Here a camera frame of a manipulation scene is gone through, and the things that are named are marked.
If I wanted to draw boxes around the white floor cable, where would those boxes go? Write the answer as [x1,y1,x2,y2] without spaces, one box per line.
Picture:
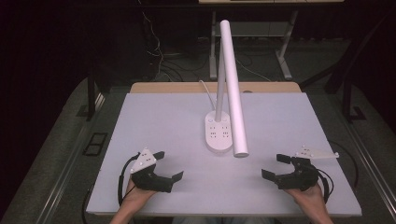
[136,0,176,82]

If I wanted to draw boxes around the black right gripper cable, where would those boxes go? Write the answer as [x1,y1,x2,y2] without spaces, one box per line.
[315,167,334,205]

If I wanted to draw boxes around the white lamp cable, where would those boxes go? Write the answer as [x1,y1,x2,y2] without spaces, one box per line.
[198,79,218,112]

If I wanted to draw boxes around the aluminium floor rail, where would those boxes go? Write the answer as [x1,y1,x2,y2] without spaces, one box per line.
[35,91,106,224]
[342,119,396,222]

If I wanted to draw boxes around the person's right hand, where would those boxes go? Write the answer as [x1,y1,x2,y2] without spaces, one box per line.
[284,182,327,210]

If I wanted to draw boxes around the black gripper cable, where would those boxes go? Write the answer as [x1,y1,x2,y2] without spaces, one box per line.
[315,167,334,205]
[117,151,142,207]

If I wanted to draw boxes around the white desk lamp with sockets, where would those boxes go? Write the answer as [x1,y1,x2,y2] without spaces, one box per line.
[204,19,250,159]

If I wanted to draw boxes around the grey metal desk frame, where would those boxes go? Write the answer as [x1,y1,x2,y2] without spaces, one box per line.
[198,0,346,82]

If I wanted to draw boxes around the person's left hand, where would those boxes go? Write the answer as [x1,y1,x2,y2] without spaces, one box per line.
[122,178,157,207]

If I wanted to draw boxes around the black metal stand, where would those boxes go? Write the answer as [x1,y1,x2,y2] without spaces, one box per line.
[76,70,105,122]
[341,74,368,124]

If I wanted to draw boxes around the white foam board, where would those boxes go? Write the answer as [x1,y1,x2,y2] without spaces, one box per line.
[86,91,363,217]

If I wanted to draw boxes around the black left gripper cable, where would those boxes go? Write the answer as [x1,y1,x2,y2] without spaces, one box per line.
[117,151,142,207]

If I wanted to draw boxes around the thin black cable loop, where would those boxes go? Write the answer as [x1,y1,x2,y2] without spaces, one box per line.
[329,140,360,189]

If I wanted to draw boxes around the black floor frame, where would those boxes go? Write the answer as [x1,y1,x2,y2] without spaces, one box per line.
[81,132,108,157]

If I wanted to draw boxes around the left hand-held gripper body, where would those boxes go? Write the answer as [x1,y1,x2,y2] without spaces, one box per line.
[129,147,175,194]

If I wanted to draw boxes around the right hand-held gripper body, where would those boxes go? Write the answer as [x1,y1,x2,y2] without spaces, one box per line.
[276,144,340,191]

